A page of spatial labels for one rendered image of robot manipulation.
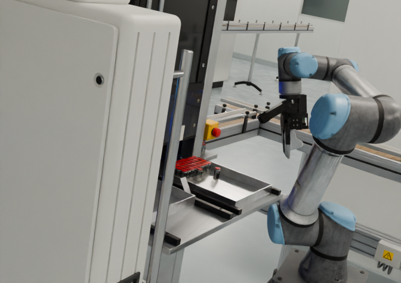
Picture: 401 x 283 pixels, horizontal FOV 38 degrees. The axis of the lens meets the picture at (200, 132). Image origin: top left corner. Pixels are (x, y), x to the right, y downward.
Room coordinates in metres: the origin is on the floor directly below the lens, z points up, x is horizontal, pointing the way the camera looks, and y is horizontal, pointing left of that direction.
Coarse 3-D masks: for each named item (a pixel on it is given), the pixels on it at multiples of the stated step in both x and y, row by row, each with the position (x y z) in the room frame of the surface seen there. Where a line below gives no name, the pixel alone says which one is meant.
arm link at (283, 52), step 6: (282, 48) 1.91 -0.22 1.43; (288, 48) 1.89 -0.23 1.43; (294, 48) 1.90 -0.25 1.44; (282, 54) 1.90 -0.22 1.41; (288, 54) 1.88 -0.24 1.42; (282, 60) 1.88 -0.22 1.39; (282, 66) 1.88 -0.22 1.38; (282, 72) 1.89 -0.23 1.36; (282, 78) 1.89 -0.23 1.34; (288, 78) 1.88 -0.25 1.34; (294, 78) 1.88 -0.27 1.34; (300, 78) 1.90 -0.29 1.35
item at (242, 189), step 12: (228, 168) 2.14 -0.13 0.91; (180, 180) 1.95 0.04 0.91; (192, 180) 2.04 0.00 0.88; (204, 180) 2.06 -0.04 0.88; (216, 180) 2.08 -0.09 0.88; (228, 180) 2.10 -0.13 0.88; (240, 180) 2.11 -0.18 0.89; (252, 180) 2.08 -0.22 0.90; (204, 192) 1.89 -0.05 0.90; (216, 192) 1.96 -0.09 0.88; (228, 192) 1.98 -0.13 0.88; (240, 192) 2.00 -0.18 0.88; (252, 192) 2.02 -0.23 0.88; (264, 192) 2.00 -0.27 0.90; (240, 204) 1.86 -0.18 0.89
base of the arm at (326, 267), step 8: (312, 248) 1.63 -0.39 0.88; (304, 256) 1.66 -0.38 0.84; (312, 256) 1.62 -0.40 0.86; (320, 256) 1.60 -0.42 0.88; (328, 256) 1.59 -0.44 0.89; (344, 256) 1.61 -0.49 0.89; (304, 264) 1.63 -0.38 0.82; (312, 264) 1.61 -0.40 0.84; (320, 264) 1.59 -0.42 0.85; (328, 264) 1.59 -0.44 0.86; (336, 264) 1.59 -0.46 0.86; (344, 264) 1.61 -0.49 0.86; (304, 272) 1.61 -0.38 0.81; (312, 272) 1.59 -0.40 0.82; (320, 272) 1.58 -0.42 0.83; (328, 272) 1.58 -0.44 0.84; (336, 272) 1.59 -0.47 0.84; (344, 272) 1.60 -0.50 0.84; (312, 280) 1.59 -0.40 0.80; (320, 280) 1.58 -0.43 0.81; (328, 280) 1.57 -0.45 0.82; (336, 280) 1.60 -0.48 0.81; (344, 280) 1.60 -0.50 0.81
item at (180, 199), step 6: (156, 186) 1.90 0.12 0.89; (174, 186) 1.86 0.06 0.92; (156, 192) 1.87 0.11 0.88; (174, 192) 1.86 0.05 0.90; (180, 192) 1.84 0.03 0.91; (186, 192) 1.83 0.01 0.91; (156, 198) 1.81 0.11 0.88; (174, 198) 1.84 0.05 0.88; (180, 198) 1.84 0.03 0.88; (186, 198) 1.83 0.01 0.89; (192, 198) 1.80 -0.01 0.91; (156, 204) 1.77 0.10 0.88; (174, 204) 1.72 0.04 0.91; (180, 204) 1.75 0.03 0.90; (186, 204) 1.78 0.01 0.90; (192, 204) 1.81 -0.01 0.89; (156, 210) 1.65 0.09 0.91; (168, 210) 1.69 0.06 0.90; (174, 210) 1.72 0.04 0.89; (180, 210) 1.75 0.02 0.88
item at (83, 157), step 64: (0, 0) 1.17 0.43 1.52; (64, 0) 1.10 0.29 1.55; (128, 0) 1.18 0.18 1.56; (0, 64) 1.16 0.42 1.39; (64, 64) 1.06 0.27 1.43; (128, 64) 1.02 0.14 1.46; (0, 128) 1.15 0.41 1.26; (64, 128) 1.05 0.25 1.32; (128, 128) 1.04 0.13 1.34; (0, 192) 1.15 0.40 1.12; (64, 192) 1.05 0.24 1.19; (128, 192) 1.06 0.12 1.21; (0, 256) 1.14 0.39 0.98; (64, 256) 1.04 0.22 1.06; (128, 256) 1.08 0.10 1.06
